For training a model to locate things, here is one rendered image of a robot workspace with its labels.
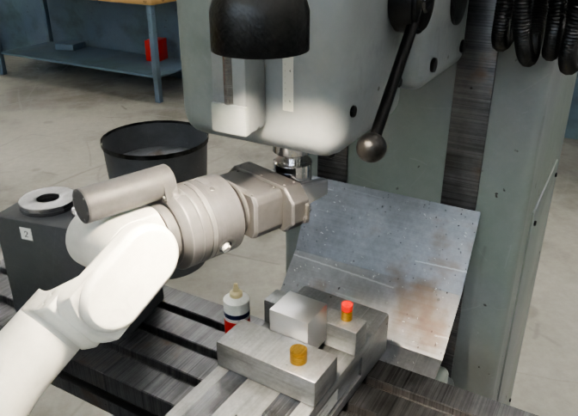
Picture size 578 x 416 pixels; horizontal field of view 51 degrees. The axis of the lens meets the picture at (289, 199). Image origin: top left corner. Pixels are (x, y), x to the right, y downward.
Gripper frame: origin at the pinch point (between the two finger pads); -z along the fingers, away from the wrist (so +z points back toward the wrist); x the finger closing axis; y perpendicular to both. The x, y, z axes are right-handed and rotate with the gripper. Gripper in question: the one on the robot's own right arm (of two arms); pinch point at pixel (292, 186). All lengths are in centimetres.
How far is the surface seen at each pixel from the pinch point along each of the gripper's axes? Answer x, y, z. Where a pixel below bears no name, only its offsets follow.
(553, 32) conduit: -16.9, -17.8, -26.1
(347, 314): -4.9, 19.2, -6.0
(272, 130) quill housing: -5.2, -10.1, 7.9
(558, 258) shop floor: 49, 120, -227
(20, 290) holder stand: 43, 27, 21
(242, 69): -5.4, -17.0, 11.8
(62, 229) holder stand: 33.4, 13.5, 16.2
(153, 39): 412, 65, -227
